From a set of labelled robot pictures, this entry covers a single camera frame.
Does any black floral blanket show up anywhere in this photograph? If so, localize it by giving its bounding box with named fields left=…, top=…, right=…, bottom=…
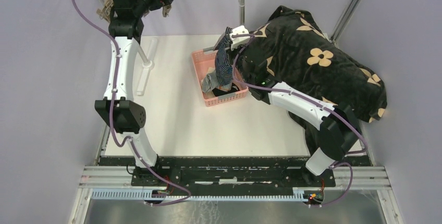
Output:
left=238, top=5, right=388, bottom=154

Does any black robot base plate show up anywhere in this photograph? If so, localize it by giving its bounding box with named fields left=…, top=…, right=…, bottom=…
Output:
left=131, top=156, right=336, bottom=196

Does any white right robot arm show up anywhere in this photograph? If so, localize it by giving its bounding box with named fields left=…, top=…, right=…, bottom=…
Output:
left=218, top=42, right=362, bottom=186

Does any empty wooden clip hanger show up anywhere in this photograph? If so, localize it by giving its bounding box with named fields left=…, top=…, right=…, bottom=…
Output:
left=96, top=0, right=114, bottom=22

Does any left aluminium frame rail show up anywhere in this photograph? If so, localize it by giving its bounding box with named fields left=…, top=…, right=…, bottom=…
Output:
left=95, top=124, right=111, bottom=163

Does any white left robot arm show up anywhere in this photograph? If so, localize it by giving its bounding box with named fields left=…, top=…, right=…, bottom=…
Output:
left=94, top=0, right=173, bottom=186

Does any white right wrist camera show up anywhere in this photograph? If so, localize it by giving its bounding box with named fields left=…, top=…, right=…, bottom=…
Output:
left=228, top=25, right=251, bottom=50

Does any pink plastic basket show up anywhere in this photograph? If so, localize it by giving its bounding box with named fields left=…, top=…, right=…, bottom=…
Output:
left=191, top=50, right=249, bottom=107

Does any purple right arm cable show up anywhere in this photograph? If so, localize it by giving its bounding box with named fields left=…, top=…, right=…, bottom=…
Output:
left=229, top=33, right=369, bottom=207

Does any white slotted cable duct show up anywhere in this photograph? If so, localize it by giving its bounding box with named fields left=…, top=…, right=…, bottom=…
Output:
left=91, top=189, right=324, bottom=203

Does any grey striped underwear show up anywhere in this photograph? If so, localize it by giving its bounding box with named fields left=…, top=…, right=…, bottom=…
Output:
left=201, top=71, right=220, bottom=93

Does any black underwear beige waistband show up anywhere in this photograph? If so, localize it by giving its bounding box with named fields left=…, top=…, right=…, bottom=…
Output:
left=212, top=84, right=240, bottom=97

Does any navy striped underwear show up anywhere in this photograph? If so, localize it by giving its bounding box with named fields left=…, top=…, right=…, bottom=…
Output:
left=214, top=27, right=233, bottom=91

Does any right aluminium frame post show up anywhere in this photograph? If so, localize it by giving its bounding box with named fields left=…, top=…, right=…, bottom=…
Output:
left=330, top=0, right=361, bottom=45

